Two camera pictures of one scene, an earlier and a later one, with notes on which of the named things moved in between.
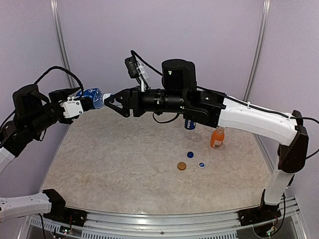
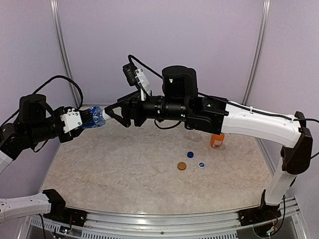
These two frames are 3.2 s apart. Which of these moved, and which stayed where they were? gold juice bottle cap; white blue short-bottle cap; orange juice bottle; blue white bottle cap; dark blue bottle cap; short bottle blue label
Moved: short bottle blue label; white blue short-bottle cap
Stayed: dark blue bottle cap; gold juice bottle cap; orange juice bottle; blue white bottle cap
